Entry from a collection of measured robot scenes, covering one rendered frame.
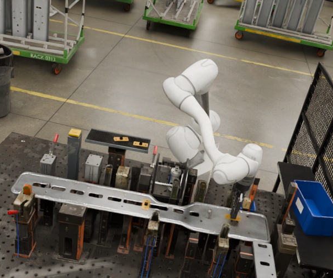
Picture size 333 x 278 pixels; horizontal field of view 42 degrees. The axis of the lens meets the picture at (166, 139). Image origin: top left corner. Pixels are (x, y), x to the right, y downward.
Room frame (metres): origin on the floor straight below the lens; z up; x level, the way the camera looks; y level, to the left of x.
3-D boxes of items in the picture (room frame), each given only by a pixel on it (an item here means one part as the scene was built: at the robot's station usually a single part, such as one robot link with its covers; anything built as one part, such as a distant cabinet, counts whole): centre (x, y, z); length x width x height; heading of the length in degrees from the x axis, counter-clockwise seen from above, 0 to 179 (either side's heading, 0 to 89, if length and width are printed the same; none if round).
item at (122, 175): (1.93, 0.20, 0.89); 0.13 x 0.11 x 0.38; 0
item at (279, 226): (1.76, -0.69, 0.85); 0.12 x 0.03 x 0.30; 0
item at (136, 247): (1.79, 0.04, 0.84); 0.13 x 0.05 x 0.29; 0
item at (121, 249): (1.77, 0.12, 0.84); 0.17 x 0.06 x 0.29; 0
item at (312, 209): (1.90, -0.86, 1.09); 0.30 x 0.17 x 0.13; 9
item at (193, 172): (1.99, -0.18, 0.91); 0.07 x 0.05 x 0.42; 0
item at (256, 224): (1.77, 0.06, 1.00); 1.38 x 0.22 x 0.02; 90
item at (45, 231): (1.78, 0.57, 0.84); 0.11 x 0.06 x 0.29; 0
